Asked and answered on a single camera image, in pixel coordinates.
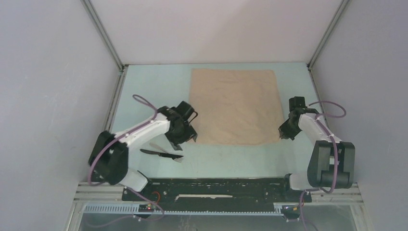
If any aluminium frame rail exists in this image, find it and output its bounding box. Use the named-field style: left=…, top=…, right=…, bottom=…
left=74, top=182, right=364, bottom=205

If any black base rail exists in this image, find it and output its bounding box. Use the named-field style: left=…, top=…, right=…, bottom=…
left=140, top=178, right=302, bottom=212

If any beige cloth napkin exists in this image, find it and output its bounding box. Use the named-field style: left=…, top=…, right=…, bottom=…
left=189, top=68, right=284, bottom=146

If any white cable duct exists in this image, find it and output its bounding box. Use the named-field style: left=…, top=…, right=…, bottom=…
left=83, top=204, right=282, bottom=216

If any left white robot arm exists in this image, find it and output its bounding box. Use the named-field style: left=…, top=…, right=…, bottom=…
left=88, top=101, right=198, bottom=201

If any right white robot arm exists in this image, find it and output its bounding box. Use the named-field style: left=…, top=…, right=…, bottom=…
left=278, top=96, right=355, bottom=201

